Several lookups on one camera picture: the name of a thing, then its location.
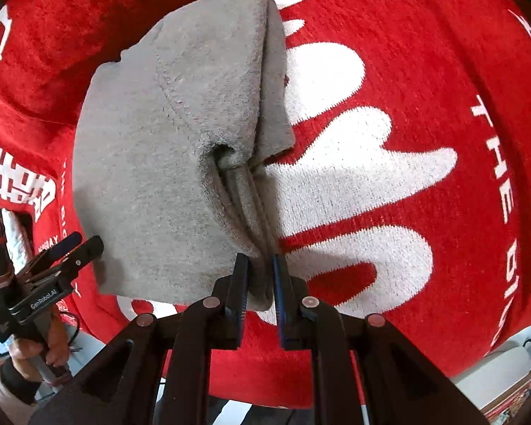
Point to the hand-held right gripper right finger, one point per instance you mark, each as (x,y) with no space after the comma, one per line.
(278,292)

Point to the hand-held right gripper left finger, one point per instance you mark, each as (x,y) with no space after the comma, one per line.
(241,292)

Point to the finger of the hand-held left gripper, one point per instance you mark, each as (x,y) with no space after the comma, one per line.
(86,252)
(66,244)

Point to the grey knit garment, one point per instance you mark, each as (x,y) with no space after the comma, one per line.
(172,141)

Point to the person's left forearm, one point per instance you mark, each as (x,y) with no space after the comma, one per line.
(9,383)

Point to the person's left hand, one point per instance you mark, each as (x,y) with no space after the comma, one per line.
(55,343)

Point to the red printed blanket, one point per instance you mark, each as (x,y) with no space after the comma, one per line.
(402,164)

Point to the patterned rug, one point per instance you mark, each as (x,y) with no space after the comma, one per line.
(513,400)

